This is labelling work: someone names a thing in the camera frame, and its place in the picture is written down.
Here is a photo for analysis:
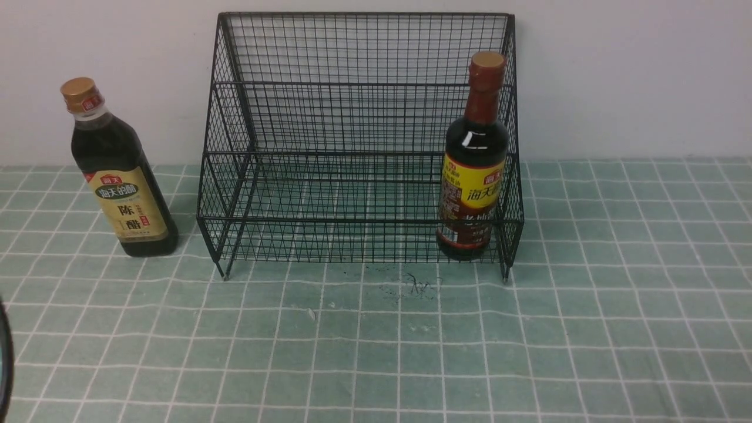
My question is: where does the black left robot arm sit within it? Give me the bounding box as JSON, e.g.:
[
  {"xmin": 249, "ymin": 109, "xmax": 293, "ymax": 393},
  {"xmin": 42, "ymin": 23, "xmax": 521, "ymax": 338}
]
[{"xmin": 1, "ymin": 301, "xmax": 15, "ymax": 422}]

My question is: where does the vinegar bottle with beige label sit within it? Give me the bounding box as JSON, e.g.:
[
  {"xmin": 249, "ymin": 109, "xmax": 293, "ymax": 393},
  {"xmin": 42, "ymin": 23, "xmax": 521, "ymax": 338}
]
[{"xmin": 60, "ymin": 77, "xmax": 179, "ymax": 257}]

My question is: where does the black wire mesh shelf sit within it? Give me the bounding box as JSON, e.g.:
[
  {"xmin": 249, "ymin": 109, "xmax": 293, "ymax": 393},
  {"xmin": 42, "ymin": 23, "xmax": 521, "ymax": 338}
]
[{"xmin": 196, "ymin": 11, "xmax": 525, "ymax": 281}]

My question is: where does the green checkered tablecloth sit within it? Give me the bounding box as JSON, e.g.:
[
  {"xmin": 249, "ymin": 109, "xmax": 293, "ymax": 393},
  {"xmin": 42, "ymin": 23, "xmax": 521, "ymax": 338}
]
[{"xmin": 2, "ymin": 157, "xmax": 751, "ymax": 422}]

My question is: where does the soy sauce bottle yellow label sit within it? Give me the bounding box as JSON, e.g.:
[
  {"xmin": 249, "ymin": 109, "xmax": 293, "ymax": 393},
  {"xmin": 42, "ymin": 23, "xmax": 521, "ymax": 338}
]
[{"xmin": 435, "ymin": 51, "xmax": 510, "ymax": 261}]

